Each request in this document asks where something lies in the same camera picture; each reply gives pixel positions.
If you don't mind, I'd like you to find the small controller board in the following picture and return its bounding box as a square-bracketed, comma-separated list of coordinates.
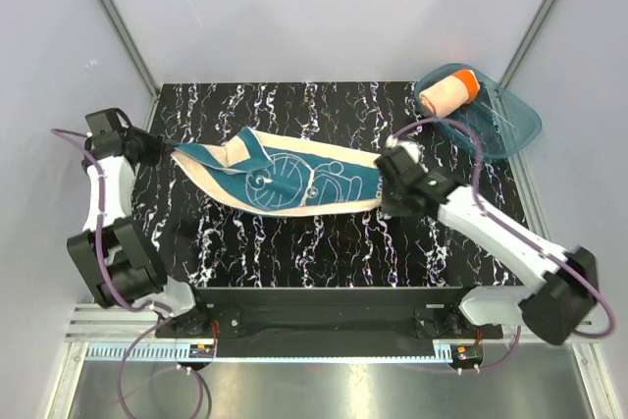
[452, 344, 484, 369]
[188, 343, 216, 359]

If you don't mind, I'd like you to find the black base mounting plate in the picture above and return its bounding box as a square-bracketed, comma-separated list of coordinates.
[155, 286, 504, 341]

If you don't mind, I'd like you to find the aluminium front rail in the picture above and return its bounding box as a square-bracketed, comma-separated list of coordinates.
[63, 303, 600, 364]

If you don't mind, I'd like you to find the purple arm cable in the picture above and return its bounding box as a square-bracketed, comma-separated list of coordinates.
[390, 117, 614, 374]
[51, 128, 212, 418]

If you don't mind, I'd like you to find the orange Doraemon towel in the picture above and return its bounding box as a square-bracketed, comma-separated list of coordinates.
[419, 69, 480, 118]

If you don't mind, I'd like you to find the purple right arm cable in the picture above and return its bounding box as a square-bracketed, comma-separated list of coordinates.
[390, 117, 614, 374]

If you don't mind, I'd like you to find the teal Doraemon towel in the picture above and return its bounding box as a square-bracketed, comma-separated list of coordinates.
[171, 128, 383, 217]

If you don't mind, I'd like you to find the right small controller board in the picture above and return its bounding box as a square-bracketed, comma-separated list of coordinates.
[452, 344, 484, 369]

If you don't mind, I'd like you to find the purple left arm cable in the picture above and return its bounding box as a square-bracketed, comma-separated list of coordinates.
[51, 128, 212, 418]

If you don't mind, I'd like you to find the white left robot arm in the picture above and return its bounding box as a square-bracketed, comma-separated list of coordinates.
[67, 108, 212, 337]

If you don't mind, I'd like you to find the left small controller board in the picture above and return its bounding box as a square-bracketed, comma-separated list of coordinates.
[188, 343, 216, 359]

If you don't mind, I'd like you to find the teal transparent plastic bin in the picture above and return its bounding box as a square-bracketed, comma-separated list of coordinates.
[414, 63, 542, 162]

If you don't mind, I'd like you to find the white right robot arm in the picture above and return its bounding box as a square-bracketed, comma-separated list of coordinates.
[375, 137, 599, 345]

